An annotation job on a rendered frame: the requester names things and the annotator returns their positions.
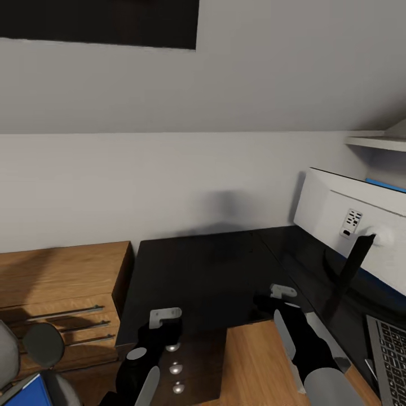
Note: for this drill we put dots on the monitor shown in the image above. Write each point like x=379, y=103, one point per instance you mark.
x=363, y=221

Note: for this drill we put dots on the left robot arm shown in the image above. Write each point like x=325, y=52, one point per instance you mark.
x=139, y=374

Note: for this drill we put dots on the keyboard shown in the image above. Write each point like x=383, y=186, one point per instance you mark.
x=388, y=345

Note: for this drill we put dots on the swivel chair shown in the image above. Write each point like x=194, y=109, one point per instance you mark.
x=46, y=347

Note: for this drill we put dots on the mouse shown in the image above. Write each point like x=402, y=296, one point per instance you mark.
x=260, y=291

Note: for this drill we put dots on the folder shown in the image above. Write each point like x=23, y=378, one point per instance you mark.
x=34, y=393

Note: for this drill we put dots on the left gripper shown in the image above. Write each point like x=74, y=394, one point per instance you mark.
x=167, y=334

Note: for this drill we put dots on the notebook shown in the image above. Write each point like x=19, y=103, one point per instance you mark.
x=370, y=363

